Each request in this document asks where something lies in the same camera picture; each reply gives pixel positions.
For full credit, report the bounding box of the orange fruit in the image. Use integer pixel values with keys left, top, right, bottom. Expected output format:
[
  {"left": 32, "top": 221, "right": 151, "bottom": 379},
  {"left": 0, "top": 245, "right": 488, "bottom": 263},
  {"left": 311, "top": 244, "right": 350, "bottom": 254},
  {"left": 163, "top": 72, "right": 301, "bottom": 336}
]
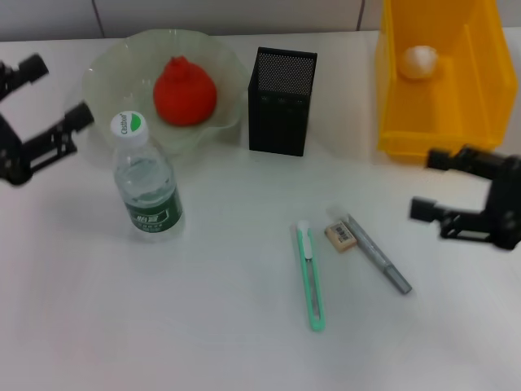
[{"left": 152, "top": 55, "right": 217, "bottom": 128}]

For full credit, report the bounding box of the yellow plastic bin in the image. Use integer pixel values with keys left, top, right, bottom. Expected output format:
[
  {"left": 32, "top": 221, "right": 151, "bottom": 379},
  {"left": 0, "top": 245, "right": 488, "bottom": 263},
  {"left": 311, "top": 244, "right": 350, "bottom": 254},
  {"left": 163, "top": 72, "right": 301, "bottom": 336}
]
[{"left": 376, "top": 0, "right": 519, "bottom": 165}]

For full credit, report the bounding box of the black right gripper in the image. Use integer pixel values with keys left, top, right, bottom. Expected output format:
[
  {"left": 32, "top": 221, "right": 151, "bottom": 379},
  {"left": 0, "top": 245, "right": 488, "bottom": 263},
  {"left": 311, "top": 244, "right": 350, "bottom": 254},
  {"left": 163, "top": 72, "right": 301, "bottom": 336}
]
[{"left": 409, "top": 145, "right": 521, "bottom": 253}]

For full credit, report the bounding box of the clear bottle with green label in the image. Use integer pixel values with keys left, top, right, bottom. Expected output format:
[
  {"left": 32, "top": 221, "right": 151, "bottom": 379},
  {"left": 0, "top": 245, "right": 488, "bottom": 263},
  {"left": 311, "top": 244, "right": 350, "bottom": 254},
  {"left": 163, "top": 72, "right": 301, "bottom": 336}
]
[{"left": 109, "top": 110, "right": 186, "bottom": 244}]

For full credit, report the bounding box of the white paper ball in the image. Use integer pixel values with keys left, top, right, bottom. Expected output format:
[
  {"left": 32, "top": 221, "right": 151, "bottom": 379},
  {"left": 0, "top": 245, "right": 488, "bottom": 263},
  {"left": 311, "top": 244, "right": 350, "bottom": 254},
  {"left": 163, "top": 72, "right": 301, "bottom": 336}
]
[{"left": 401, "top": 44, "right": 440, "bottom": 81}]

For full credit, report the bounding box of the black mesh pen holder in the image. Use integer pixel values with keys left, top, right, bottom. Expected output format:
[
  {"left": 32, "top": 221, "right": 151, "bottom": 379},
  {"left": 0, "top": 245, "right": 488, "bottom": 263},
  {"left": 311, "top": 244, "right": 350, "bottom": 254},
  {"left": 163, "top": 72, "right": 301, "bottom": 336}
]
[{"left": 247, "top": 46, "right": 317, "bottom": 157}]

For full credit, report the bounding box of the grey pen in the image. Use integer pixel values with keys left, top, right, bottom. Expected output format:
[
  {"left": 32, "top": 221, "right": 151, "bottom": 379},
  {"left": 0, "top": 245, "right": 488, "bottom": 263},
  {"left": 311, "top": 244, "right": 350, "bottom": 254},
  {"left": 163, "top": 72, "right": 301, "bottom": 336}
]
[{"left": 329, "top": 209, "right": 414, "bottom": 295}]

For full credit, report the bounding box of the beige eraser with barcode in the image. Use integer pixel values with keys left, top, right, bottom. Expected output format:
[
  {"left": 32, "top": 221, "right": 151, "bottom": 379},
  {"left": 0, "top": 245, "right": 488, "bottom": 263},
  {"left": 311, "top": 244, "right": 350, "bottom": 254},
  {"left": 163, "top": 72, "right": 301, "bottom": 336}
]
[{"left": 324, "top": 219, "right": 359, "bottom": 254}]

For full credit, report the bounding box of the green utility knife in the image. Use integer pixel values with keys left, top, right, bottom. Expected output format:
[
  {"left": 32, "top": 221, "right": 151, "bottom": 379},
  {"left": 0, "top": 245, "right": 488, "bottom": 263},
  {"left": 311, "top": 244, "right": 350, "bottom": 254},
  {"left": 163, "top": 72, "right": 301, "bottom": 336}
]
[{"left": 293, "top": 219, "right": 327, "bottom": 332}]

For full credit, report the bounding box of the green glass fruit plate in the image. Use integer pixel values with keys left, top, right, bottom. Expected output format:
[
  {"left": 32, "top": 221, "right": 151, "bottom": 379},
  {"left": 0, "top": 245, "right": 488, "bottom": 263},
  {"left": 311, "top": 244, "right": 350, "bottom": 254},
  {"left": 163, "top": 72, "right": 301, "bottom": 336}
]
[{"left": 81, "top": 28, "right": 250, "bottom": 159}]

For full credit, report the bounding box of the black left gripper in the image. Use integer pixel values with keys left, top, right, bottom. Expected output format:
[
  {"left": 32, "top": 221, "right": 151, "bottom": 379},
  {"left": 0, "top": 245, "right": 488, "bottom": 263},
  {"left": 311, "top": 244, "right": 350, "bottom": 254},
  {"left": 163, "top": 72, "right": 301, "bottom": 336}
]
[{"left": 0, "top": 54, "right": 96, "bottom": 188}]

